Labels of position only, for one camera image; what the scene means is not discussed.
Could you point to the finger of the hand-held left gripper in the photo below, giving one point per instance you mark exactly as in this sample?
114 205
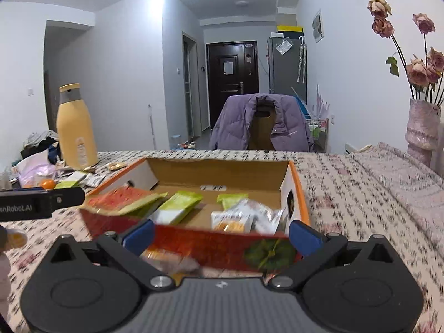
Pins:
71 197

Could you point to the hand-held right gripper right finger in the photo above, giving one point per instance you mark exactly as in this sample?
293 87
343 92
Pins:
305 236

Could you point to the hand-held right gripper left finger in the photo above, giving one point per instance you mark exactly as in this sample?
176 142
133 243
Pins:
138 236

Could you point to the gold snack packet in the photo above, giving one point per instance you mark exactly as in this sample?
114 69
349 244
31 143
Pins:
159 255

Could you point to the large orange striped snack packet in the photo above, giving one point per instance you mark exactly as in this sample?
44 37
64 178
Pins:
118 199

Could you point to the pumpkin seed crisps packet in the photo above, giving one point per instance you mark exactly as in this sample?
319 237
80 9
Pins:
265 215

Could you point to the long green white snack packet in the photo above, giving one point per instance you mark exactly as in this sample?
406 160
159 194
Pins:
177 206

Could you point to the orange cardboard box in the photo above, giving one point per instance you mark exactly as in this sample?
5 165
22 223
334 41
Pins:
208 242

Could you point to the silver oat crisp packet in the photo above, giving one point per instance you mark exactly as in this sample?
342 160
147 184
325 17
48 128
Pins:
229 223

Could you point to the pale green white snack packet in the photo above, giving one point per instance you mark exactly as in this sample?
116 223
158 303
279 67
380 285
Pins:
231 201

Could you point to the small green snack packet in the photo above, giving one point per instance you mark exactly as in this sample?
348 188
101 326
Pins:
69 180

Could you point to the tangerine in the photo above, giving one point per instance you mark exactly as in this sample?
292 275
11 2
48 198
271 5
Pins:
47 184

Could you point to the small silver snack packet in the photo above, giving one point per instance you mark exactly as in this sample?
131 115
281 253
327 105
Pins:
94 179

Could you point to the crumpled plastic bag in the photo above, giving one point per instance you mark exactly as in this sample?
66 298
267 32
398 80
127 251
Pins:
34 171

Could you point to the small brown snack packet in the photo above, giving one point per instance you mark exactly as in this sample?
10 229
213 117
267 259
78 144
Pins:
116 165

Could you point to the yellow thermos bottle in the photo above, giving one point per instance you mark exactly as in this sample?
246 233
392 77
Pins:
76 135

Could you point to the pile of clothes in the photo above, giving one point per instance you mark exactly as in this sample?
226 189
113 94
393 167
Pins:
41 142

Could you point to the quilted floral cloth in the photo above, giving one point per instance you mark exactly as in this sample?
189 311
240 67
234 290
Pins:
399 187

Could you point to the brown chair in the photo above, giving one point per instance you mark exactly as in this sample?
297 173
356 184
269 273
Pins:
262 131

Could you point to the purple padded jacket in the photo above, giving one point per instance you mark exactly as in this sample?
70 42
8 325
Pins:
236 125

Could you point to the pink ribbed vase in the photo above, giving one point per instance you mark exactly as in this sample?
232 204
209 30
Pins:
421 131

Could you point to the grey side door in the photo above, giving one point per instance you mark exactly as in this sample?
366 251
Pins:
189 86

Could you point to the grey refrigerator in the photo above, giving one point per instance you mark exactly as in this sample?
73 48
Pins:
281 73

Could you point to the dark brown entrance door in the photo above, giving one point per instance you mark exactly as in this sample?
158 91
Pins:
230 86

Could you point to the hanging folded umbrella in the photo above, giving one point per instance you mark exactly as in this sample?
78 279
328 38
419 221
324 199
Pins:
301 59

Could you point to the dried pink rose bouquet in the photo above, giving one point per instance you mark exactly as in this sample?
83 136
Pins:
421 73

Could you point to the yellow black box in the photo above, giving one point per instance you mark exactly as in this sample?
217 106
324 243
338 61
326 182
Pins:
289 28

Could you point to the white wall panel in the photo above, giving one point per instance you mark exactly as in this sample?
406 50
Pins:
317 26

